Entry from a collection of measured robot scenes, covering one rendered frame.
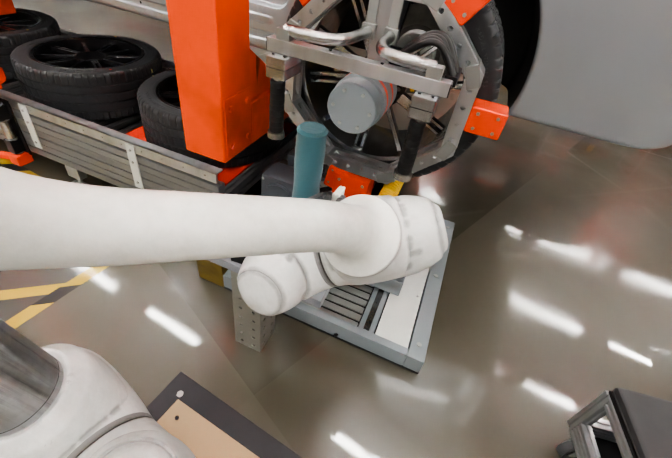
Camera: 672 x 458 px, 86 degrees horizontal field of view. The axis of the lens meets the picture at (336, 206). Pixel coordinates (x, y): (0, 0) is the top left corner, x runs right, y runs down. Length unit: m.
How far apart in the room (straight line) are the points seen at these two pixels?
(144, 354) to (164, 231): 1.16
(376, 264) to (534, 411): 1.20
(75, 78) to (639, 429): 2.35
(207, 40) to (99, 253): 0.89
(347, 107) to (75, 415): 0.75
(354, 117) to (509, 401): 1.10
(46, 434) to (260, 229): 0.42
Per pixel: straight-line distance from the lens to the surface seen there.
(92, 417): 0.66
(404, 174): 0.86
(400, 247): 0.44
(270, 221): 0.32
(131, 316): 1.55
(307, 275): 0.50
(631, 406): 1.30
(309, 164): 1.06
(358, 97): 0.90
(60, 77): 2.13
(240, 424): 0.97
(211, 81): 1.17
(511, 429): 1.49
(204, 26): 1.13
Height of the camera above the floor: 1.21
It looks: 38 degrees down
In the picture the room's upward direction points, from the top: 10 degrees clockwise
